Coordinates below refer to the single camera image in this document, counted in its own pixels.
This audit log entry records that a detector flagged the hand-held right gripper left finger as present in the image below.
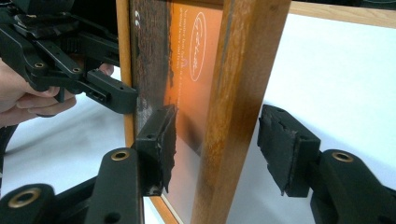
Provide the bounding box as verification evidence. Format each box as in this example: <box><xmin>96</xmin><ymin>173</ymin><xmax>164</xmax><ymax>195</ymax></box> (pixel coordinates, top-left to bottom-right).
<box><xmin>83</xmin><ymin>104</ymin><xmax>179</xmax><ymax>224</ymax></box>

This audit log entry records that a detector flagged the wooden picture frame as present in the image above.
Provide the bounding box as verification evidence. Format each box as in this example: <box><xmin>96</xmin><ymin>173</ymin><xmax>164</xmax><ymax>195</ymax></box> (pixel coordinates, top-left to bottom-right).
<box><xmin>115</xmin><ymin>0</ymin><xmax>292</xmax><ymax>224</ymax></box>

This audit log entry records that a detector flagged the wooden edge rail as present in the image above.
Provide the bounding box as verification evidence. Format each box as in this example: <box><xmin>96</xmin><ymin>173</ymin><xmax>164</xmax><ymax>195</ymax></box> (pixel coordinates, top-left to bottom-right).
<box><xmin>289</xmin><ymin>0</ymin><xmax>396</xmax><ymax>30</ymax></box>

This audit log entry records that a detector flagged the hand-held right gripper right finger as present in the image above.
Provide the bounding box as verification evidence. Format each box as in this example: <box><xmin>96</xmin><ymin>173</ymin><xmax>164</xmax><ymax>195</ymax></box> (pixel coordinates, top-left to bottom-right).
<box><xmin>257</xmin><ymin>104</ymin><xmax>396</xmax><ymax>224</ymax></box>

